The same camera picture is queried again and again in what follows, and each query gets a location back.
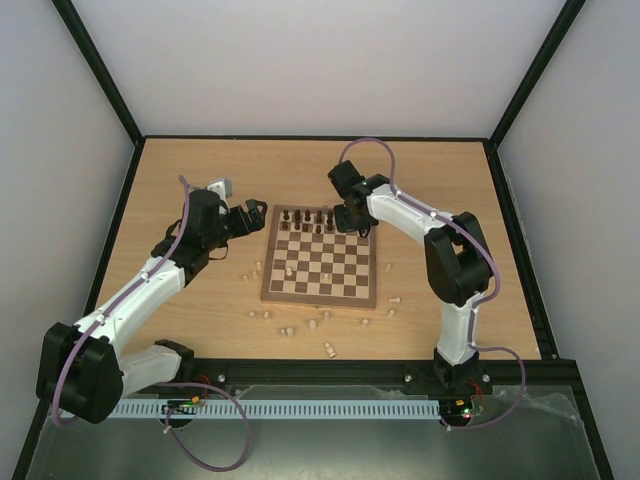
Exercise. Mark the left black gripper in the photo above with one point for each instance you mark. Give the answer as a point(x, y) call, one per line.
point(258, 222)

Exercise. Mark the white slotted cable duct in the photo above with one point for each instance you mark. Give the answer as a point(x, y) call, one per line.
point(282, 409)

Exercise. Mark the lying light chess piece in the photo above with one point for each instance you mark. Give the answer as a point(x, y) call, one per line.
point(330, 350)

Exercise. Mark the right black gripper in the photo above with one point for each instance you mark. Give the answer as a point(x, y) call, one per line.
point(351, 219)

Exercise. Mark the wooden chess board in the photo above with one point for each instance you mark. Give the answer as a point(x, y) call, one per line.
point(349, 258)

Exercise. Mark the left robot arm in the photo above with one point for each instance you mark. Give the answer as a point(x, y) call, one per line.
point(83, 369)

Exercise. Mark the black aluminium frame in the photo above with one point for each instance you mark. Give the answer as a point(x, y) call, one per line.
point(550, 370)

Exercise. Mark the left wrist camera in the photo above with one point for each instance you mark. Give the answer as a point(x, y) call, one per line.
point(222, 187)

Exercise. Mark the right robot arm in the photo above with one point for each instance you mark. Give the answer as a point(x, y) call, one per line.
point(458, 264)

